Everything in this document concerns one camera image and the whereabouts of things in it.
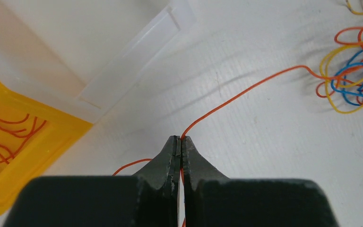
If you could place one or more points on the orange plastic bin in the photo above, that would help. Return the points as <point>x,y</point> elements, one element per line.
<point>32,137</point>

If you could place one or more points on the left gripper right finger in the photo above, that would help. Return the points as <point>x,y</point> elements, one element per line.
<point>214,200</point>

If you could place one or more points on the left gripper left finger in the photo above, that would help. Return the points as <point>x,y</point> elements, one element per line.
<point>148,198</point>

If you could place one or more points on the white plastic bin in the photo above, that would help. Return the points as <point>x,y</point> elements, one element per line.
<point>82,56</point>

